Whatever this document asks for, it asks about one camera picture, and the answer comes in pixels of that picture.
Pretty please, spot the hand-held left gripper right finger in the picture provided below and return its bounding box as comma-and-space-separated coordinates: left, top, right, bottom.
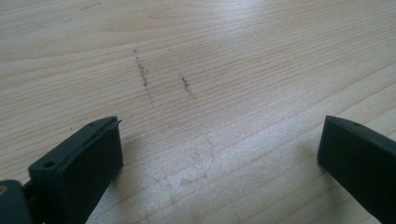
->
317, 115, 396, 224

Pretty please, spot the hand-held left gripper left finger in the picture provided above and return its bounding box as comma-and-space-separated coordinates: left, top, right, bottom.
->
27, 116, 124, 224

